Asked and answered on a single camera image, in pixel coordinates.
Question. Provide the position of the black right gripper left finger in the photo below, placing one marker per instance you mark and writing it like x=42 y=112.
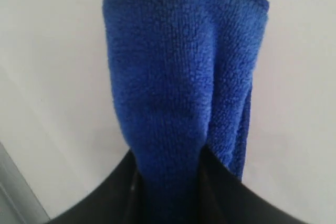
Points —
x=120 y=198

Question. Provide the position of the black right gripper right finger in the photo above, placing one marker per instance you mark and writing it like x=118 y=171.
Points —
x=223 y=198

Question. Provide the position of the blue microfibre cloth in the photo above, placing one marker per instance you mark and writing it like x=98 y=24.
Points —
x=181 y=74

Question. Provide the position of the white board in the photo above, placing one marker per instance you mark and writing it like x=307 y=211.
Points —
x=59 y=126

